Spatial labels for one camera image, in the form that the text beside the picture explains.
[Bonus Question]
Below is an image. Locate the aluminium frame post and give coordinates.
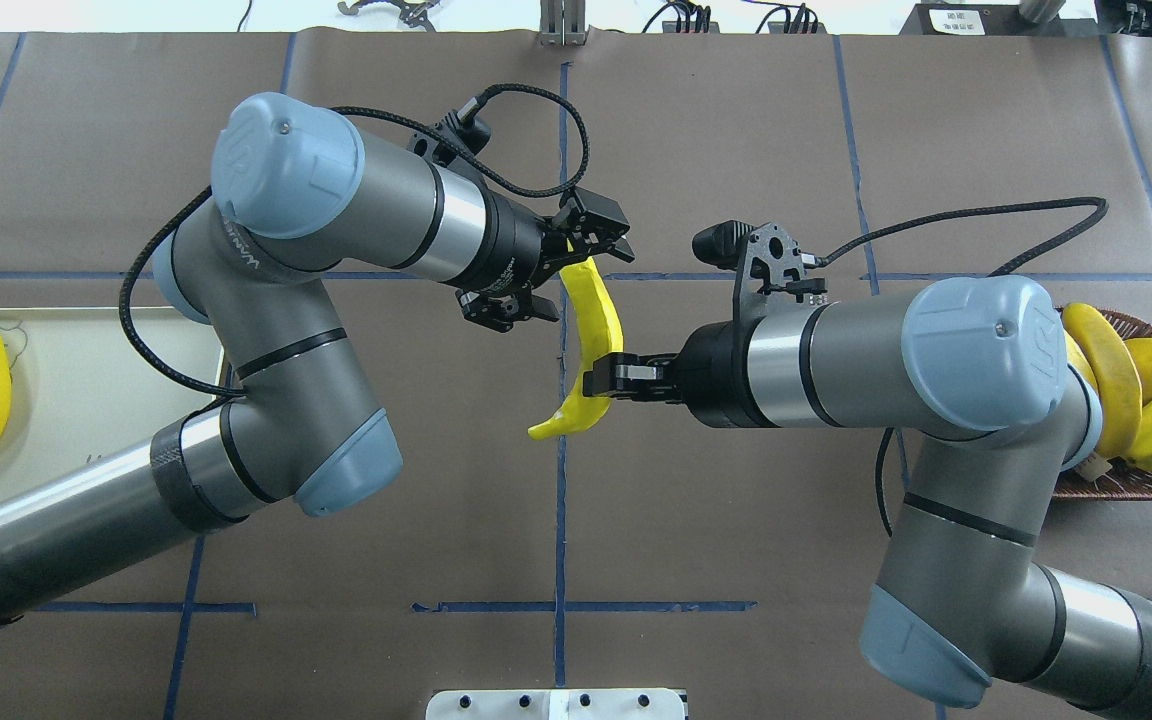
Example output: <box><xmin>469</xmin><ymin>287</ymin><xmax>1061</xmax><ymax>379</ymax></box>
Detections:
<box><xmin>538</xmin><ymin>0</ymin><xmax>589</xmax><ymax>47</ymax></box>

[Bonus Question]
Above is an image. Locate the black camera cable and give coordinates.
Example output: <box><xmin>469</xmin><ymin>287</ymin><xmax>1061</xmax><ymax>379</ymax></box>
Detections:
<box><xmin>118</xmin><ymin>82</ymin><xmax>591</xmax><ymax>399</ymax></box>
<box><xmin>802</xmin><ymin>196</ymin><xmax>1109</xmax><ymax>541</ymax></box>

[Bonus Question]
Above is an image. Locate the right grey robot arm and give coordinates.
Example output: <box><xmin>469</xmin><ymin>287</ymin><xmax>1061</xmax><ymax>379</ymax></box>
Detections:
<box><xmin>582</xmin><ymin>275</ymin><xmax>1152</xmax><ymax>719</ymax></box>

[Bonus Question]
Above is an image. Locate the left black camera cable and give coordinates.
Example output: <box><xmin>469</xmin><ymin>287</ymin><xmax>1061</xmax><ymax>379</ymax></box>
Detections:
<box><xmin>118</xmin><ymin>82</ymin><xmax>591</xmax><ymax>399</ymax></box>

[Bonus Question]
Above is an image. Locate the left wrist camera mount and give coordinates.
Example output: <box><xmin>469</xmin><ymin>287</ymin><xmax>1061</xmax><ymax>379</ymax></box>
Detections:
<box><xmin>406</xmin><ymin>109</ymin><xmax>492</xmax><ymax>176</ymax></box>

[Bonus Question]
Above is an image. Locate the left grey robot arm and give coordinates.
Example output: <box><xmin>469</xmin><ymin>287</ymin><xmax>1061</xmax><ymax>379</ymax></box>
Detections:
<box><xmin>0</xmin><ymin>83</ymin><xmax>634</xmax><ymax>629</ymax></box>

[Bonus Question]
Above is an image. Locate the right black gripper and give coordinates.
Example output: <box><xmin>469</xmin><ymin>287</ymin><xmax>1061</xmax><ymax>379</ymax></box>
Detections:
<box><xmin>582</xmin><ymin>323</ymin><xmax>753</xmax><ymax>429</ymax></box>

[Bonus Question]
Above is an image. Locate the black label plate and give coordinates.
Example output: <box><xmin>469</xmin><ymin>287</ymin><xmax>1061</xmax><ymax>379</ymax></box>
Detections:
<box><xmin>899</xmin><ymin>3</ymin><xmax>1030</xmax><ymax>37</ymax></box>

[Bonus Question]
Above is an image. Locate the right black camera cable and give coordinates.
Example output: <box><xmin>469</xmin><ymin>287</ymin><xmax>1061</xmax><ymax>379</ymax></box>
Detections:
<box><xmin>802</xmin><ymin>196</ymin><xmax>1109</xmax><ymax>541</ymax></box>

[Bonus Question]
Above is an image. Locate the white rectangular bear tray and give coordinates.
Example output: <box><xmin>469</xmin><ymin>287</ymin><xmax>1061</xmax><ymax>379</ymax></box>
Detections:
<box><xmin>0</xmin><ymin>306</ymin><xmax>209</xmax><ymax>479</ymax></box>

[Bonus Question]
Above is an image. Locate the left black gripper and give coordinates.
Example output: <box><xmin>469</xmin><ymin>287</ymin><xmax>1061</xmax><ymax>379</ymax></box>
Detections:
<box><xmin>456</xmin><ymin>187</ymin><xmax>635</xmax><ymax>333</ymax></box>

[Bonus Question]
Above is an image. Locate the brown wicker basket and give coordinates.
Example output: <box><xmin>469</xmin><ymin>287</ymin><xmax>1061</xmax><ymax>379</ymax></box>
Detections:
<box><xmin>1052</xmin><ymin>308</ymin><xmax>1152</xmax><ymax>501</ymax></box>

